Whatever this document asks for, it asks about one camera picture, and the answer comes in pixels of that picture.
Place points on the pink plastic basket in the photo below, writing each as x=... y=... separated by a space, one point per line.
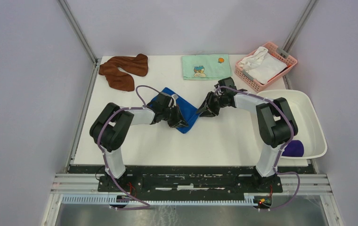
x=276 y=52

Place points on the white slotted cable duct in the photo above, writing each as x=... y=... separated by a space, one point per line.
x=112 y=199

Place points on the white cloth in basket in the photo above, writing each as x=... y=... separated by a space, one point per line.
x=262 y=66

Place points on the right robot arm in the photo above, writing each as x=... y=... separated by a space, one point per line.
x=275 y=120

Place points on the brown towel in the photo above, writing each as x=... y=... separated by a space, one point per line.
x=119 y=70

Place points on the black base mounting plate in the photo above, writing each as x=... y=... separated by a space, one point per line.
x=174 y=183

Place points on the white plastic tub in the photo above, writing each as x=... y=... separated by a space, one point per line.
x=309 y=129

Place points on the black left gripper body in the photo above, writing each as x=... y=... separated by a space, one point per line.
x=171 y=115

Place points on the blue towel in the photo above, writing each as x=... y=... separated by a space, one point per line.
x=187 y=110

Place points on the aluminium frame rail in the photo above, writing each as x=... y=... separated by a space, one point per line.
x=311 y=184

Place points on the purple towel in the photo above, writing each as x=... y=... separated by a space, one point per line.
x=294 y=149

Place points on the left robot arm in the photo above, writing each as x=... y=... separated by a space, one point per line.
x=112 y=125

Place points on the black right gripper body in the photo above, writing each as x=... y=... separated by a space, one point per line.
x=214 y=102

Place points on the mint green cartoon towel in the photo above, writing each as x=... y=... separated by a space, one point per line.
x=206 y=67

